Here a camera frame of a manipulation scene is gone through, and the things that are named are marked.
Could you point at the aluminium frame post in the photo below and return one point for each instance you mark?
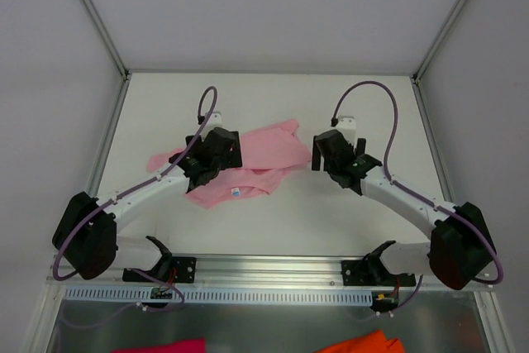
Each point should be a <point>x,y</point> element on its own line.
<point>105,37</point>
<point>443,33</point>

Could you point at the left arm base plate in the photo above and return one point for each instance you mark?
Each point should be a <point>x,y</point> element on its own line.
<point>178,269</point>

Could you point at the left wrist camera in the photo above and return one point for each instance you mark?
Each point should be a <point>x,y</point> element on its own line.
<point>215,120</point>

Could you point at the left aluminium frame post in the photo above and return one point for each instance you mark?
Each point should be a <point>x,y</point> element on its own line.
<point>105,37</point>

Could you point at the slotted cable duct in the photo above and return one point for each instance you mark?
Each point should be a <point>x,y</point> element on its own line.
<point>151,294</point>

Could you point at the red t shirt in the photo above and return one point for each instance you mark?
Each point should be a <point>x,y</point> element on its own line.
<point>184,346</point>

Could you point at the aluminium mounting rail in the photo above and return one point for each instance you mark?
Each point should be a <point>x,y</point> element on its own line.
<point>275,270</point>

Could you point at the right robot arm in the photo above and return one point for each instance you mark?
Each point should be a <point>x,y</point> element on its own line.
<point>459,248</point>

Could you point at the right aluminium frame post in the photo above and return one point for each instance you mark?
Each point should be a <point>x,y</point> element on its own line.
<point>443,33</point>

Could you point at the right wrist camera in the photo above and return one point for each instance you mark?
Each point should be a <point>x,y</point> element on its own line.
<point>346,125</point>

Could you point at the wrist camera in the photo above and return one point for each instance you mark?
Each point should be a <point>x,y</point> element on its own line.
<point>215,120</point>
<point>346,125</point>

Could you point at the orange t shirt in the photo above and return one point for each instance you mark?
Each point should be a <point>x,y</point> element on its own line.
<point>375,342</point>

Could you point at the pink t shirt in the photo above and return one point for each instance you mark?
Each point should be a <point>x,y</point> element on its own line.
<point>269,154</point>

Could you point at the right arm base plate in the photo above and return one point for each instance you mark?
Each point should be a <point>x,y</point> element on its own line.
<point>363,272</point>

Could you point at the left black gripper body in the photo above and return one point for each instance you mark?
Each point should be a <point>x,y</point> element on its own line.
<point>235,150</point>

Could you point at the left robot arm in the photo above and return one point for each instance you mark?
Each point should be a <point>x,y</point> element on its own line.
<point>88,238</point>

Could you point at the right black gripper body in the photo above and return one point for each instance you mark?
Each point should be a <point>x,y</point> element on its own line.
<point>316,159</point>

